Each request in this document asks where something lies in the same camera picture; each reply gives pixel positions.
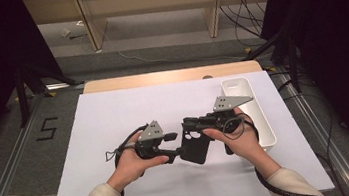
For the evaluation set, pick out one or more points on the person's left hand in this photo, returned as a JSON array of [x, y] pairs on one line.
[[130, 165]]

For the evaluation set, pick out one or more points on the person's right hand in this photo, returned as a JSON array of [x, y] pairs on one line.
[[242, 143]]

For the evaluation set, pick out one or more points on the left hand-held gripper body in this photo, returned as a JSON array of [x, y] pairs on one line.
[[151, 132]]

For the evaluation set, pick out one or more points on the black metal stand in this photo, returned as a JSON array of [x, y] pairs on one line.
[[293, 63], [22, 96]]

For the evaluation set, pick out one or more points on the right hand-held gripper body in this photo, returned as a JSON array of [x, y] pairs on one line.
[[228, 102]]

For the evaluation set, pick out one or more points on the white table cover sheet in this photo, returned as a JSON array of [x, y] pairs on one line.
[[113, 112]]

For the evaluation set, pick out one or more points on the black phone case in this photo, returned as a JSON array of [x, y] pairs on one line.
[[195, 150]]

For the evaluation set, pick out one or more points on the aluminium floor rail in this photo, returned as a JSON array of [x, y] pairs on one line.
[[322, 140], [4, 176]]

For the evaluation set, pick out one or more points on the light wooden shelf unit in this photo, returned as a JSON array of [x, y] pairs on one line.
[[95, 27]]

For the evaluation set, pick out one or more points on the small white floor scrap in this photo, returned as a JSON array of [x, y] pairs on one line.
[[65, 32]]

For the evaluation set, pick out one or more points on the white plastic bin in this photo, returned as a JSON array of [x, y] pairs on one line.
[[266, 133]]

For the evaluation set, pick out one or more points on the grey table grommet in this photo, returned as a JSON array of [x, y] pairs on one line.
[[207, 77]]

